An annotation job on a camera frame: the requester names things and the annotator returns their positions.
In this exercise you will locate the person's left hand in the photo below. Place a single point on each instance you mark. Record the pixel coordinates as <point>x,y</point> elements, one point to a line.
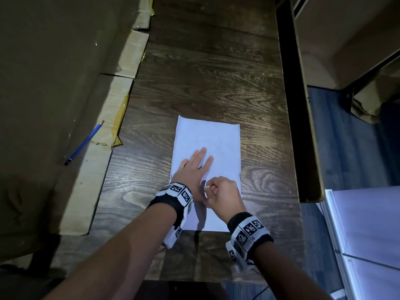
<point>192,174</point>

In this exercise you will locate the person's right hand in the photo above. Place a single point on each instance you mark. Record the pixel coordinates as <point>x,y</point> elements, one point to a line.
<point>225,196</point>

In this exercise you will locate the white paper sheet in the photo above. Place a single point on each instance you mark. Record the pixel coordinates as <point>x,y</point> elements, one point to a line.
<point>215,134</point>

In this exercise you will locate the person's right forearm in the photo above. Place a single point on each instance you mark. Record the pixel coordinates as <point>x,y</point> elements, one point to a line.
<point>287,271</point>

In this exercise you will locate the person's left forearm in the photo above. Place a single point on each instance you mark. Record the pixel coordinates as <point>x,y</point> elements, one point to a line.
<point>118,256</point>

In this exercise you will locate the person's dark trousers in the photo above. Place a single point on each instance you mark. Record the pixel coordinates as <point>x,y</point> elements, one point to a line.
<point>175,292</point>

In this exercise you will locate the black white marker wristband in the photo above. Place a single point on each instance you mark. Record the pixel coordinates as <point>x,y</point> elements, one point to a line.
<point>247,234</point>
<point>176,196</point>

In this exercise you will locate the blue pencil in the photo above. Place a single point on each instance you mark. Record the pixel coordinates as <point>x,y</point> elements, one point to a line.
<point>83,143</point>

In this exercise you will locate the white panel with metal edge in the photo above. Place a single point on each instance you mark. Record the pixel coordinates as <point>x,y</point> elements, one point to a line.
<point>368,231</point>

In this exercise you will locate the small white block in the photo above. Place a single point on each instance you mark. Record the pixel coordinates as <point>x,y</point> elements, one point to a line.
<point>337,293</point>

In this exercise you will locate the brown cardboard box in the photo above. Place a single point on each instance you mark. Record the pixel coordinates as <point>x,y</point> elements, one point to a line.
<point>47,106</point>

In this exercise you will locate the tan wooden cabinet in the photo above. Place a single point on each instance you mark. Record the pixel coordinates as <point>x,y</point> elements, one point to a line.
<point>343,37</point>

